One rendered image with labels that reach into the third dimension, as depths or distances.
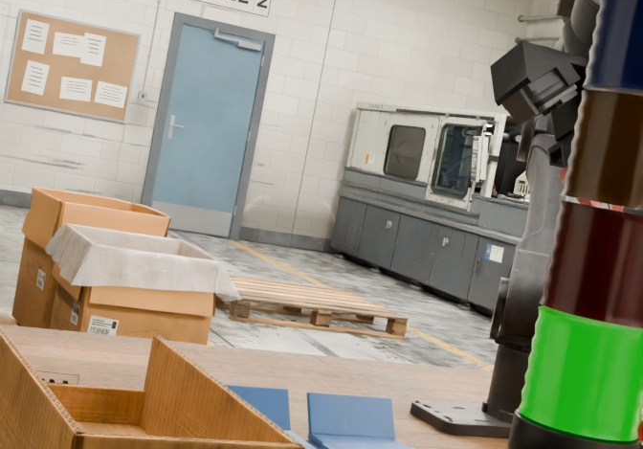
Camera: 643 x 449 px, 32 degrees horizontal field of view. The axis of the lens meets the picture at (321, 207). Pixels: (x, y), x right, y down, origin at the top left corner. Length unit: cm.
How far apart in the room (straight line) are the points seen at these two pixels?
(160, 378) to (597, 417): 47
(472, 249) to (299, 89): 334
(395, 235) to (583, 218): 1051
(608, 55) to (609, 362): 9
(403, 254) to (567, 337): 1032
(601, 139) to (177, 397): 46
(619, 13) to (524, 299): 67
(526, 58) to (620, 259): 57
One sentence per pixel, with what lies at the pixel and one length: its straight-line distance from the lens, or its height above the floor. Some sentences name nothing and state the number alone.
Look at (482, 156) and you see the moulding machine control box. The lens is 949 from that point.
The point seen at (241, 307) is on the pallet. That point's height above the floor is 8.
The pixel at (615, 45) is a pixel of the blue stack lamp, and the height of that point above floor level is 117.
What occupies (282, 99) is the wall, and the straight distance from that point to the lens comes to 1201.
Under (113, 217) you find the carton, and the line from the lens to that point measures 463.
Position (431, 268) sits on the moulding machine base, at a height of 24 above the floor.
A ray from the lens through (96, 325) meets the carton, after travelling 407.
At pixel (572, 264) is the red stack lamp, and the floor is 110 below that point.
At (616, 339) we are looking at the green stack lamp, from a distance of 35.
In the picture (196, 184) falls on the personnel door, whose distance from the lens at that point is 1175.
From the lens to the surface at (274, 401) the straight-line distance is 80.
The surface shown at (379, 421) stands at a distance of 83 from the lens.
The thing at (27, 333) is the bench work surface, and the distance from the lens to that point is 109.
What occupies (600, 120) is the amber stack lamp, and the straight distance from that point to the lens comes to 35.
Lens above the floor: 112
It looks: 3 degrees down
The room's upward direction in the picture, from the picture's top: 11 degrees clockwise
